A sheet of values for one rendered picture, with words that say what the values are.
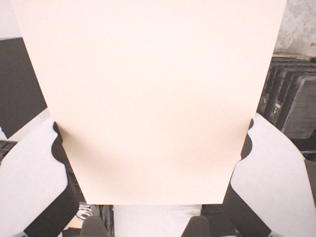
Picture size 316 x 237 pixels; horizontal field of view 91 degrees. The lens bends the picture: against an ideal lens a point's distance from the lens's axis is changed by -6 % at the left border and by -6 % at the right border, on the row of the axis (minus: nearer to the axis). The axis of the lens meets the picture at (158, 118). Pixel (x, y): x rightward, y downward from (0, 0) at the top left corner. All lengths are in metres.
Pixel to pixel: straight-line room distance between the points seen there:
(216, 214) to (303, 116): 1.47
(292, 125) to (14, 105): 1.17
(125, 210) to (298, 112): 1.04
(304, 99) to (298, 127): 0.17
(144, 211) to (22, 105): 0.77
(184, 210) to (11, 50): 0.97
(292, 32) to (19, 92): 1.51
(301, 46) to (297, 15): 0.21
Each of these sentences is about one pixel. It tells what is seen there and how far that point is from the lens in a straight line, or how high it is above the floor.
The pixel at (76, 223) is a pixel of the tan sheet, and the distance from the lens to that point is 0.93.
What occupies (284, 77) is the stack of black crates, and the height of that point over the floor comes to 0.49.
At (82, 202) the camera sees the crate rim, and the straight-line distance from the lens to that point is 0.56.
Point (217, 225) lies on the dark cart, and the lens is 2.14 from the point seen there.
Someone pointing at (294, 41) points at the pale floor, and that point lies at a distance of 1.53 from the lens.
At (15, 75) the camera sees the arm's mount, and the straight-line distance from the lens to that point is 0.54.
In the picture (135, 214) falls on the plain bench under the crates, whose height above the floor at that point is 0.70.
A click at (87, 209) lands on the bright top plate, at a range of 0.74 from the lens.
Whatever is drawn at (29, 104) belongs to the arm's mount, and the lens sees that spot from 0.57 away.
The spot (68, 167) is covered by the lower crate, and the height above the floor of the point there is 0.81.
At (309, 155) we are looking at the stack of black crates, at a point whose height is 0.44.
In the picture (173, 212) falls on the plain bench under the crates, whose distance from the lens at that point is 1.03.
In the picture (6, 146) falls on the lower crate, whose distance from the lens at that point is 0.86.
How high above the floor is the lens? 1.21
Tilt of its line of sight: 60 degrees down
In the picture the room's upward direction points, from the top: 179 degrees counter-clockwise
